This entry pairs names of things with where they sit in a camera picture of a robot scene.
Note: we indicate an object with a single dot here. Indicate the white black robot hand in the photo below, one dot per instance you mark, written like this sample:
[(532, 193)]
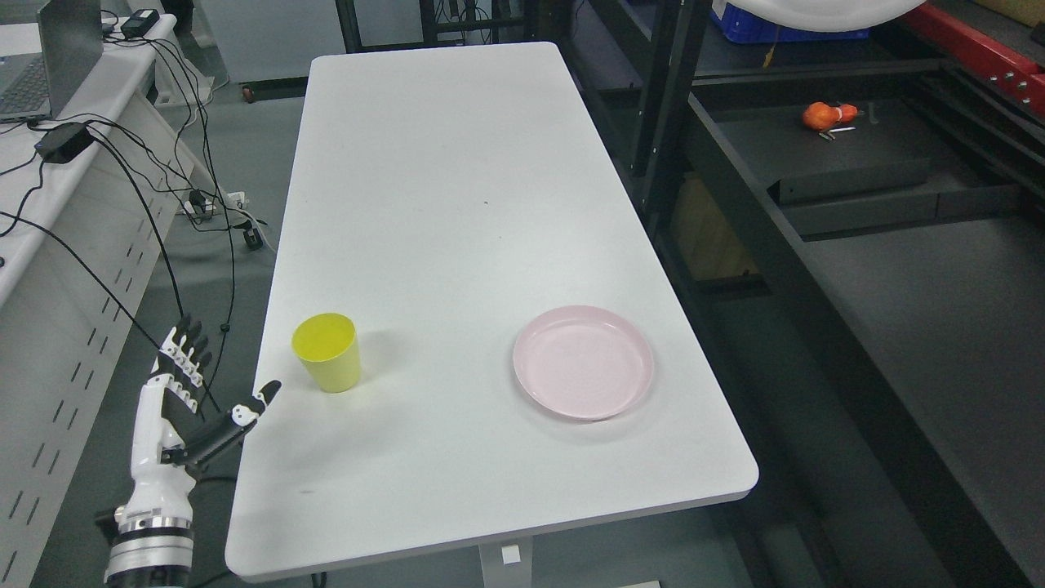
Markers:
[(164, 466)]

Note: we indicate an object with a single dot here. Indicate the yellow plastic cup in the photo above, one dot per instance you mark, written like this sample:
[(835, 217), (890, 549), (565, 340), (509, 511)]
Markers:
[(327, 346)]

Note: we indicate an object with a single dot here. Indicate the black metal shelf rack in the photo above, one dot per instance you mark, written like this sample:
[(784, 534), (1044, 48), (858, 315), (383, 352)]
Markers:
[(871, 297)]

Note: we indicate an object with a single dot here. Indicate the white power strip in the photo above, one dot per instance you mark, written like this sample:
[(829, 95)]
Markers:
[(198, 206)]

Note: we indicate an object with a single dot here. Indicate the white perforated desk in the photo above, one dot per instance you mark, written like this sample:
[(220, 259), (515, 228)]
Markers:
[(79, 244)]

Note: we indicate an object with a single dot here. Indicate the black power adapter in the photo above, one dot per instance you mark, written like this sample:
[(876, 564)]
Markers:
[(63, 143)]

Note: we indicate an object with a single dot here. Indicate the white table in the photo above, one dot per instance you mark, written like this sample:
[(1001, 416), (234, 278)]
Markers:
[(443, 199)]

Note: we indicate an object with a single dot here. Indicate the grey laptop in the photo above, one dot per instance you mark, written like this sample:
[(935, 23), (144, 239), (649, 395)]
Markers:
[(38, 86)]

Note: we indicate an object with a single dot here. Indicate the pink plastic plate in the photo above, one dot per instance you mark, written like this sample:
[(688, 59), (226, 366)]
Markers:
[(583, 362)]

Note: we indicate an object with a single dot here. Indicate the black charger on desk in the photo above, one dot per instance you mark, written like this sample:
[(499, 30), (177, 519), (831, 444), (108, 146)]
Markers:
[(140, 23)]

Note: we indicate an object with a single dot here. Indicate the blue plastic crate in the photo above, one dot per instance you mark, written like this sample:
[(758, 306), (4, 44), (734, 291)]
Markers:
[(745, 28)]

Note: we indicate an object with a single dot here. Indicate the orange toy object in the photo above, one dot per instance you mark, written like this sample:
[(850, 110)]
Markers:
[(824, 117)]

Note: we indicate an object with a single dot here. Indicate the red metal beam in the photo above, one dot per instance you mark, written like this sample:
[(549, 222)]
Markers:
[(1005, 68)]

